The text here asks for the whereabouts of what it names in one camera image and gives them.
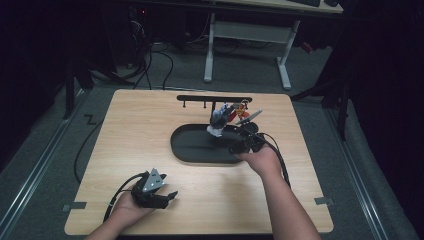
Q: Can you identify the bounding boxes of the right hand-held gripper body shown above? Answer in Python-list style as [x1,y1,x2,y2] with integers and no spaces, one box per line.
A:
[228,108,268,155]

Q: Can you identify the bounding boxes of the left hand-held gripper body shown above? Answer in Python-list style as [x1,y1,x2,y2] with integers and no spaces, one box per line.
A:
[130,167,170,210]

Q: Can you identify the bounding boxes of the red tool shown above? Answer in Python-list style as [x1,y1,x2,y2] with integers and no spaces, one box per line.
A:
[232,99,251,122]

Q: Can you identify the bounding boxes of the black and pink plush keychain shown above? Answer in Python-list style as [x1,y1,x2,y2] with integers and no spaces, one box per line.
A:
[206,102,234,138]

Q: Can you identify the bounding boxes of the black hook rack with tray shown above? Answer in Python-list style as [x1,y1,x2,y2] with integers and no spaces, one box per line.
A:
[169,94,253,165]

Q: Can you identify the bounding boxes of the person's right hand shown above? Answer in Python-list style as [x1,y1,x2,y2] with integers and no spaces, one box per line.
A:
[234,142,284,180]

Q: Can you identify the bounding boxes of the person's left hand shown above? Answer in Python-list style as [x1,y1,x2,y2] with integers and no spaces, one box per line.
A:
[107,191,158,232]

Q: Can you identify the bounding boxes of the grey tape piece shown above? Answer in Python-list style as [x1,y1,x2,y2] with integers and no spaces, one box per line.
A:
[314,196,335,206]
[61,201,88,213]

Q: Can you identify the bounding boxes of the white-framed wooden desk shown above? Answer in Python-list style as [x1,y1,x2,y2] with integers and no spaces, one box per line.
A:
[203,0,345,92]

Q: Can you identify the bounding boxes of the black metal stand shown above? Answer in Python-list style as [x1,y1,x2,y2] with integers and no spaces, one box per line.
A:
[290,74,352,142]
[62,54,96,121]

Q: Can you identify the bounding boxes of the small red object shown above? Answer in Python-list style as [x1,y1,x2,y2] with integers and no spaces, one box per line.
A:
[300,41,315,55]

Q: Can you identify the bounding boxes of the dark computer tower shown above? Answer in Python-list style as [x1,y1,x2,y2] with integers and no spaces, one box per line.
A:
[127,5,152,69]

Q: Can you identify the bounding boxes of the black keyboard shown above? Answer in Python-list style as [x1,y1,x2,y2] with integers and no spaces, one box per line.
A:
[288,0,322,8]

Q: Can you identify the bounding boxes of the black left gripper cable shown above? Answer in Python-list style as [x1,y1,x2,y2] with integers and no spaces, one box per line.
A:
[102,171,148,223]

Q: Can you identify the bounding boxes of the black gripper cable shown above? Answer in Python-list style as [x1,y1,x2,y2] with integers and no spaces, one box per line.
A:
[102,171,148,223]
[248,130,292,188]

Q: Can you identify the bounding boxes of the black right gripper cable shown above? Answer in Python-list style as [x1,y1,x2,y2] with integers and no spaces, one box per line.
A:
[248,130,292,188]

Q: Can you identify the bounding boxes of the black floor cable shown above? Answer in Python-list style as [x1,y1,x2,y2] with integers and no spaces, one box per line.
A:
[73,119,105,184]

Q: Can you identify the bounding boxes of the bundle of black floor cables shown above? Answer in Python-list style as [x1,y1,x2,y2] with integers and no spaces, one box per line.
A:
[124,41,175,91]

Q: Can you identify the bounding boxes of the metal floor rail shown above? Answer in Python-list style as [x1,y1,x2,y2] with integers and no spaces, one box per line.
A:
[0,88,88,236]
[323,105,390,240]

